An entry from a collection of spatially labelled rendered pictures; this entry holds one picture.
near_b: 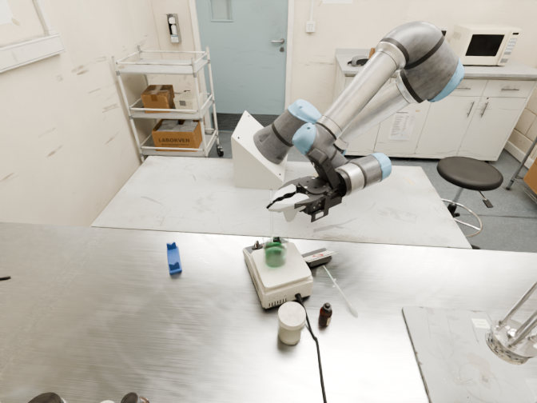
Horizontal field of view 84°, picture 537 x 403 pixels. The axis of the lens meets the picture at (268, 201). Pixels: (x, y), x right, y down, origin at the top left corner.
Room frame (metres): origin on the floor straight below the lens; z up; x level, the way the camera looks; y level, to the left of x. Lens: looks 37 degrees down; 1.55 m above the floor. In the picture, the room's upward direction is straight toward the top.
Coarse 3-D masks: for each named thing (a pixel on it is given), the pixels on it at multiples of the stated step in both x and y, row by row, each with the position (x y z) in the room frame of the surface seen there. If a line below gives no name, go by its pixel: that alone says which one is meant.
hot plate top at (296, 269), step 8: (288, 248) 0.54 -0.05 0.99; (296, 248) 0.54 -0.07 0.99; (256, 256) 0.51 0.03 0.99; (288, 256) 0.51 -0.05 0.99; (296, 256) 0.51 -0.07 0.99; (256, 264) 0.49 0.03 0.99; (264, 264) 0.49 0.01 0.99; (288, 264) 0.49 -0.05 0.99; (296, 264) 0.49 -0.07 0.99; (304, 264) 0.49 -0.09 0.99; (264, 272) 0.46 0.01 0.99; (272, 272) 0.46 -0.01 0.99; (280, 272) 0.46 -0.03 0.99; (288, 272) 0.46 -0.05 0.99; (296, 272) 0.46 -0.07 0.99; (304, 272) 0.46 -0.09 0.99; (264, 280) 0.44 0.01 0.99; (272, 280) 0.44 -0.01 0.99; (280, 280) 0.44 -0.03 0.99; (288, 280) 0.44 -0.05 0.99; (296, 280) 0.44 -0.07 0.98
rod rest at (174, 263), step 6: (168, 246) 0.61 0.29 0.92; (174, 246) 0.61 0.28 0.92; (168, 252) 0.60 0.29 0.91; (174, 252) 0.60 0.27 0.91; (168, 258) 0.58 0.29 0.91; (174, 258) 0.58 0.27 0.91; (180, 258) 0.58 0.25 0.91; (168, 264) 0.56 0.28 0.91; (174, 264) 0.54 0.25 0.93; (180, 264) 0.56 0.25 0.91; (174, 270) 0.53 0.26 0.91; (180, 270) 0.53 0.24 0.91
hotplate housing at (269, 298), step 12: (252, 264) 0.51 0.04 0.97; (252, 276) 0.50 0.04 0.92; (264, 288) 0.43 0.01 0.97; (276, 288) 0.43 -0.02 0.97; (288, 288) 0.43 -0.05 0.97; (300, 288) 0.44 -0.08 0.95; (264, 300) 0.42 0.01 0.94; (276, 300) 0.42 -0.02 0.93; (288, 300) 0.43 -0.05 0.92; (300, 300) 0.42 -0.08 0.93
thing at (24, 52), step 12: (48, 36) 1.90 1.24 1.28; (60, 36) 1.99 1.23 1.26; (0, 48) 1.56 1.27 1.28; (12, 48) 1.62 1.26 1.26; (24, 48) 1.70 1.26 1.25; (36, 48) 1.77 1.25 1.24; (48, 48) 1.86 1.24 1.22; (60, 48) 1.96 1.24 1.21; (0, 60) 1.53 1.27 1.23; (12, 60) 1.59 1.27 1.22; (24, 60) 1.66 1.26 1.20; (36, 60) 1.74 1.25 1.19; (0, 72) 1.50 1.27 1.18
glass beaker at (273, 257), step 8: (264, 232) 0.52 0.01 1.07; (280, 232) 0.53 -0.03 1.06; (264, 240) 0.51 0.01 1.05; (280, 240) 0.53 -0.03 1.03; (288, 240) 0.49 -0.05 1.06; (264, 248) 0.49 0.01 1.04; (272, 248) 0.47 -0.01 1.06; (280, 248) 0.47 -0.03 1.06; (264, 256) 0.49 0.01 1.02; (272, 256) 0.47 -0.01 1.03; (280, 256) 0.47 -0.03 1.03; (272, 264) 0.47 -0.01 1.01; (280, 264) 0.47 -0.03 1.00
